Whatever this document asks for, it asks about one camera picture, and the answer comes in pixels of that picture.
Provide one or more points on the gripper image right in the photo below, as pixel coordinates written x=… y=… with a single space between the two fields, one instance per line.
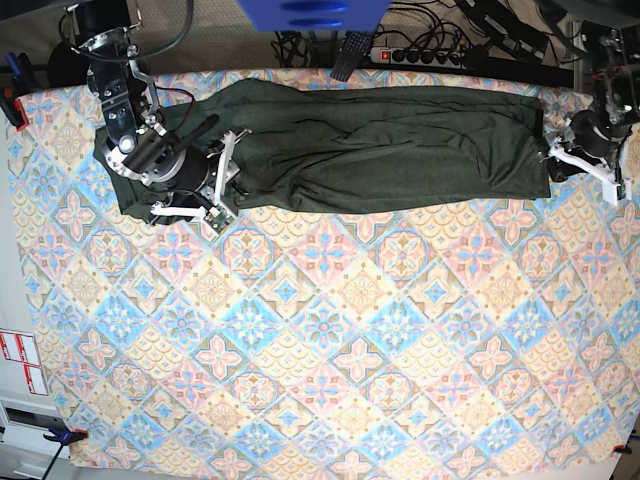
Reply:
x=589 y=144

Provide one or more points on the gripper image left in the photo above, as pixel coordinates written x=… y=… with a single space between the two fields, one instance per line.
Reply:
x=188 y=180

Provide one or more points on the dark green long-sleeve T-shirt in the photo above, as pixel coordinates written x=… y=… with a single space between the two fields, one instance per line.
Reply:
x=353 y=151

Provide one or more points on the blue clamp top left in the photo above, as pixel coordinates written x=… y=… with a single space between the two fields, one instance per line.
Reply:
x=11 y=105

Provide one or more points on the blue clamp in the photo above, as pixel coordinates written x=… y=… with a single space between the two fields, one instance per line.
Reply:
x=11 y=105
x=63 y=438

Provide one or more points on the blue plastic box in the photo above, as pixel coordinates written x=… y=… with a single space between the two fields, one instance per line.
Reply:
x=309 y=15

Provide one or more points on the black remote-like device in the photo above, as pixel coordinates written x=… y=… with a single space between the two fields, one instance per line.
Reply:
x=355 y=46

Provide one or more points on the red white label stickers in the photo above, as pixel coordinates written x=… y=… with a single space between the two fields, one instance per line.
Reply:
x=19 y=351

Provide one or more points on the colourful patterned tablecloth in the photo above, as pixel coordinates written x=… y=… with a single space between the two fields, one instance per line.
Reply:
x=477 y=340

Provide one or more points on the clamp bottom right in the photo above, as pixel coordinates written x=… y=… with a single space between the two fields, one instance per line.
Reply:
x=623 y=450

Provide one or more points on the blue clamp bottom left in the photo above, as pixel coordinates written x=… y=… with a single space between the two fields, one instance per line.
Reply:
x=63 y=438

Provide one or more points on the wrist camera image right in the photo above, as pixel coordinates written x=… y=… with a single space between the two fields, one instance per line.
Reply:
x=614 y=193

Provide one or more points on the black power strip red switch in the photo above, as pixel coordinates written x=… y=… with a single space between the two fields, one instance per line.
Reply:
x=415 y=57

